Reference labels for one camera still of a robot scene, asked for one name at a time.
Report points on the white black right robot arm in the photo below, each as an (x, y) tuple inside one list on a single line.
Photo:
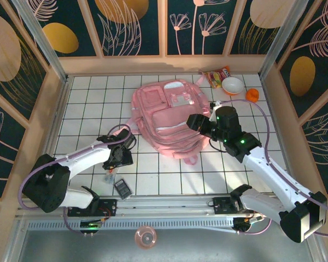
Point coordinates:
[(270, 177)]

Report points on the orange tangerine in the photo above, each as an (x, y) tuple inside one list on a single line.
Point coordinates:
[(252, 95)]

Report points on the white orange bowl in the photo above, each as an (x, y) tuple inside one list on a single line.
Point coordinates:
[(231, 85)]

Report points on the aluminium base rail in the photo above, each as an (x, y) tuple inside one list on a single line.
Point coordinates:
[(164, 204)]

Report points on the colourful snack packet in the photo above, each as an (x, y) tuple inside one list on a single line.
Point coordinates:
[(216, 75)]

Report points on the aluminium frame post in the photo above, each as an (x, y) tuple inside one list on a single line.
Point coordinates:
[(281, 41), (43, 46)]

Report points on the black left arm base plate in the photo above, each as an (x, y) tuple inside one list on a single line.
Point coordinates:
[(106, 207)]

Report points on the pink round disc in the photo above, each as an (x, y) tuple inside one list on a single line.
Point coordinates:
[(145, 237)]

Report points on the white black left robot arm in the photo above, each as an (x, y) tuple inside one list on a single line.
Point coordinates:
[(82, 158)]

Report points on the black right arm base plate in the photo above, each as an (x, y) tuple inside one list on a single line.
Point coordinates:
[(221, 204)]

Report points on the clear plastic pencil case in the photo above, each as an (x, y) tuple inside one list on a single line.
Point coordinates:
[(110, 177)]

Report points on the pink student backpack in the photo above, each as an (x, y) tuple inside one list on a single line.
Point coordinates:
[(164, 120)]

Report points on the black calculator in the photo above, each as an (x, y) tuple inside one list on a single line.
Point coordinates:
[(122, 188)]

